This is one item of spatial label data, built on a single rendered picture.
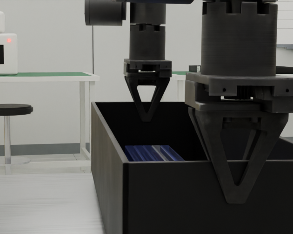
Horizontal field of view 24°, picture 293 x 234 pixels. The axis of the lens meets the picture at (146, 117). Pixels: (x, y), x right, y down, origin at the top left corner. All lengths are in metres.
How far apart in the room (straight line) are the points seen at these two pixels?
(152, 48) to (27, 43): 5.30
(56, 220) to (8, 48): 4.17
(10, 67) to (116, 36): 1.69
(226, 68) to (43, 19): 5.87
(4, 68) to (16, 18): 1.41
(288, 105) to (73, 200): 0.52
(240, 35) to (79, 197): 0.53
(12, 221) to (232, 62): 0.44
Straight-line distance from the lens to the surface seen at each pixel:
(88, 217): 0.86
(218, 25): 0.50
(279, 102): 0.49
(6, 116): 4.49
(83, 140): 5.52
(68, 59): 6.36
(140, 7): 1.05
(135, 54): 1.06
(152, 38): 1.05
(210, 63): 0.51
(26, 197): 0.99
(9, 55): 4.99
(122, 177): 0.52
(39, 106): 6.36
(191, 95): 0.53
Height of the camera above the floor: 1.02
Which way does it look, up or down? 6 degrees down
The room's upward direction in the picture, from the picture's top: straight up
